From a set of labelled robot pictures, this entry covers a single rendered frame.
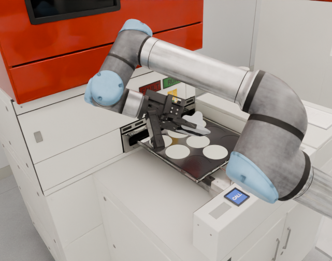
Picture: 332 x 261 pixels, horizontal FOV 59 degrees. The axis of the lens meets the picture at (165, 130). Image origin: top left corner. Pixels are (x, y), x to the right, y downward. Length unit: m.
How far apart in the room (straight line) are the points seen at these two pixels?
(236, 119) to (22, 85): 0.88
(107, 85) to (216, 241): 0.50
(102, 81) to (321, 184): 0.51
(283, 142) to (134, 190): 0.70
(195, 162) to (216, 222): 0.36
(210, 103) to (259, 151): 0.88
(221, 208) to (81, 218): 0.70
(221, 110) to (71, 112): 0.68
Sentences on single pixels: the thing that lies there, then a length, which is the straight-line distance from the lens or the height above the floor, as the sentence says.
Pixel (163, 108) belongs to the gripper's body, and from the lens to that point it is 0.84.
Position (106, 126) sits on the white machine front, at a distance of 1.21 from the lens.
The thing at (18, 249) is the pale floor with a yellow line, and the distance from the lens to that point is 2.25.
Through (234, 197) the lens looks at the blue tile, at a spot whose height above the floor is 0.96.
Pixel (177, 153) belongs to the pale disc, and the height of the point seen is 0.90.
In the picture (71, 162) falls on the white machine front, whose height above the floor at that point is 0.92.
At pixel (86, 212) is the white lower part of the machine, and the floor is 0.64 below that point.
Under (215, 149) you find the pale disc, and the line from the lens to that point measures 1.23.
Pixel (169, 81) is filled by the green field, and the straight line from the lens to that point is 1.34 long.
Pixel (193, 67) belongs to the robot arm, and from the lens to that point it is 0.66.
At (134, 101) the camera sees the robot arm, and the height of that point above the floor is 1.26.
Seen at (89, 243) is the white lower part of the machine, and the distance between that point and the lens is 1.52.
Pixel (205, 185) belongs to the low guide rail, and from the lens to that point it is 1.14.
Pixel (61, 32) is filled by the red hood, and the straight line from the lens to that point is 0.98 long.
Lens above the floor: 1.60
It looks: 31 degrees down
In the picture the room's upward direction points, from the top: 3 degrees counter-clockwise
